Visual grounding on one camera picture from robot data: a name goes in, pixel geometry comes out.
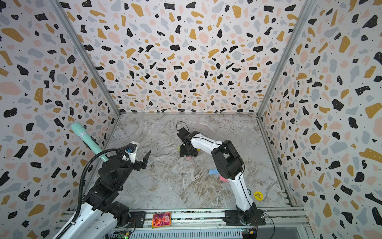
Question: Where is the blue block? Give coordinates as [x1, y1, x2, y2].
[209, 169, 219, 175]

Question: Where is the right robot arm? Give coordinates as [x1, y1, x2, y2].
[177, 127, 265, 227]

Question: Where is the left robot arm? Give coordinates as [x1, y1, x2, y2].
[55, 141, 150, 239]

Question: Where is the mint green toy microphone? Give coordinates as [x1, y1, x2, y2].
[71, 123, 102, 155]

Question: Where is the colourful card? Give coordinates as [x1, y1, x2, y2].
[151, 212, 172, 229]

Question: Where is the yellow round sticker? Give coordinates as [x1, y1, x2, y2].
[254, 191, 264, 201]

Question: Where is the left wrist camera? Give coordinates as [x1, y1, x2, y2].
[126, 141, 139, 153]

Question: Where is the aluminium front rail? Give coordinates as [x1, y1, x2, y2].
[56, 207, 311, 239]

